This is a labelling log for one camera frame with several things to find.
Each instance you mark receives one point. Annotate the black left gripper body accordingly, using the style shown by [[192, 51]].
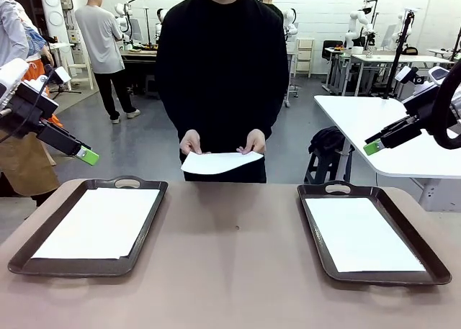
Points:
[[25, 113]]

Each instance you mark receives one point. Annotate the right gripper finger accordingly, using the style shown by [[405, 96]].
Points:
[[399, 138], [399, 125]]

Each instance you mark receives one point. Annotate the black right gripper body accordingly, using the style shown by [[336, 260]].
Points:
[[425, 107]]

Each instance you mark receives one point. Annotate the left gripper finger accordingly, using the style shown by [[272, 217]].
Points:
[[61, 140], [81, 142]]

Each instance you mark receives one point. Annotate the white A4 paper sheet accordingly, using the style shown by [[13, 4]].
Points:
[[360, 235], [93, 221], [216, 163]]

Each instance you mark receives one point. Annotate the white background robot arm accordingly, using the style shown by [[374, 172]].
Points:
[[160, 15], [356, 19], [291, 19], [124, 23], [398, 35]]

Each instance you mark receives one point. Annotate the person's left forearm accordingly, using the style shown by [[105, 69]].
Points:
[[270, 120]]

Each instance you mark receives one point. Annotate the person's right forearm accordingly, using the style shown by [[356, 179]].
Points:
[[176, 122]]

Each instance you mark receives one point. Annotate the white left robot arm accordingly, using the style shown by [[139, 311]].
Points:
[[11, 73]]

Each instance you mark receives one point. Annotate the person's right hand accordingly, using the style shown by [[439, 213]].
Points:
[[191, 143]]

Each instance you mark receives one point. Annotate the person's left hand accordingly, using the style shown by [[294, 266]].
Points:
[[255, 143]]

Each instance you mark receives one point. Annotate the white table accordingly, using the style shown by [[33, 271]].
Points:
[[378, 134]]

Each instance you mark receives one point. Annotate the bystander with brown apron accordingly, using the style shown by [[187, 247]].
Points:
[[21, 163]]

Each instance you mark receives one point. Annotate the black pole stand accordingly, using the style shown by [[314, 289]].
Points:
[[397, 60]]

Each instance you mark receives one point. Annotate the white background desk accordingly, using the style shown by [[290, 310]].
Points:
[[381, 58]]

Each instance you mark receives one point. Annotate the white wooden step stool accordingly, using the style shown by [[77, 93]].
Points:
[[80, 67]]

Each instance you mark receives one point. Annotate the black cloth bundle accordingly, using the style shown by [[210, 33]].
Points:
[[327, 138]]

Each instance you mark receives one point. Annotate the white cylinder container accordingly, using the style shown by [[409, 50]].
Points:
[[356, 50]]

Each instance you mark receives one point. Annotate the grey plastic stool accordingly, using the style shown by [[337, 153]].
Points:
[[150, 84]]

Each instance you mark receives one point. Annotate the brown plastic serving tray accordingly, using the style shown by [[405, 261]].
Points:
[[313, 214], [151, 206]]

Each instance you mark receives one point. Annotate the bystander in grey t-shirt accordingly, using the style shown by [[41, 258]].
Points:
[[97, 37]]

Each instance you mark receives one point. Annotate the black office chair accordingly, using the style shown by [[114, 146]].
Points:
[[331, 46]]

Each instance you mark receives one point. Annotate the dark workbench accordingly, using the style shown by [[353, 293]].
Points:
[[140, 53]]

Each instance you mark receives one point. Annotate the tall white air unit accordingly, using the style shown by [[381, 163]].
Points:
[[54, 5]]

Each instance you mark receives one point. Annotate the white drawer cabinet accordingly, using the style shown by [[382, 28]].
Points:
[[305, 55]]

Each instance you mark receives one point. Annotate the person in black sweater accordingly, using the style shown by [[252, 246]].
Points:
[[223, 73]]

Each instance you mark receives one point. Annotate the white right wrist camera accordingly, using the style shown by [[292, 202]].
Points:
[[404, 74]]

